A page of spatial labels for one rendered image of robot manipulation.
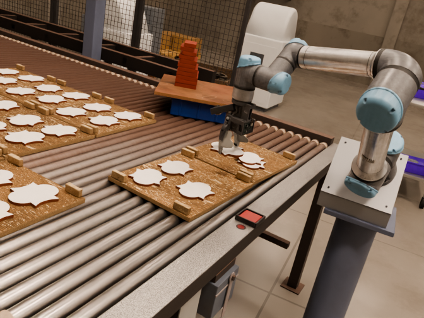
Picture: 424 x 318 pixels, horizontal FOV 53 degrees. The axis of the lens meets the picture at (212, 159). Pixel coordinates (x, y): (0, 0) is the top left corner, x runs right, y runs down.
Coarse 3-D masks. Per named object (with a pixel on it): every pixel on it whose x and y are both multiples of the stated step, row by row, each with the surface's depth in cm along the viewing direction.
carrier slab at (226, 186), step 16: (160, 160) 166; (176, 160) 169; (192, 160) 172; (176, 176) 155; (192, 176) 158; (208, 176) 161; (224, 176) 164; (144, 192) 139; (160, 192) 141; (176, 192) 143; (224, 192) 150; (240, 192) 155; (192, 208) 135; (208, 208) 138
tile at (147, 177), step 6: (132, 174) 148; (138, 174) 148; (144, 174) 149; (150, 174) 150; (156, 174) 151; (138, 180) 144; (144, 180) 145; (150, 180) 146; (156, 180) 147; (162, 180) 149; (144, 186) 143
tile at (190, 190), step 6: (180, 186) 146; (186, 186) 147; (192, 186) 148; (198, 186) 149; (204, 186) 150; (180, 192) 142; (186, 192) 142; (192, 192) 143; (198, 192) 144; (204, 192) 145; (210, 192) 146; (186, 198) 140; (192, 198) 141; (198, 198) 142
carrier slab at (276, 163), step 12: (204, 144) 193; (240, 144) 202; (252, 144) 205; (204, 156) 179; (216, 156) 181; (228, 156) 184; (264, 156) 193; (276, 156) 196; (228, 168) 171; (240, 168) 174; (264, 168) 179; (276, 168) 182; (252, 180) 165
